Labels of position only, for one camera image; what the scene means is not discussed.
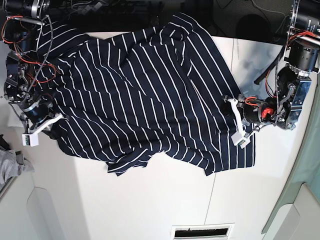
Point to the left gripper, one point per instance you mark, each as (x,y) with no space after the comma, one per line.
(248,111)

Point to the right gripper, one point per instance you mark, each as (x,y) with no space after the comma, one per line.
(38,116)

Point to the navy white striped t-shirt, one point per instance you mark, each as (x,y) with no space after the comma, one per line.
(133,95)

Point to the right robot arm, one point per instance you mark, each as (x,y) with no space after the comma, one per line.
(21,31)

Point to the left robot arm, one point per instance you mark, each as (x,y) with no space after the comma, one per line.
(296,61)

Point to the grey clothes pile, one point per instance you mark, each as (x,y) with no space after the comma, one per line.
(12,163)

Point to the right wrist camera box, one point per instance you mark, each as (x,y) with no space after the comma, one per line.
(31,140)

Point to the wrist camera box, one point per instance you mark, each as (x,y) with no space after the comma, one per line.
(31,140)
(239,140)

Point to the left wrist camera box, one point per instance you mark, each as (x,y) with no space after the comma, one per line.
(239,140)

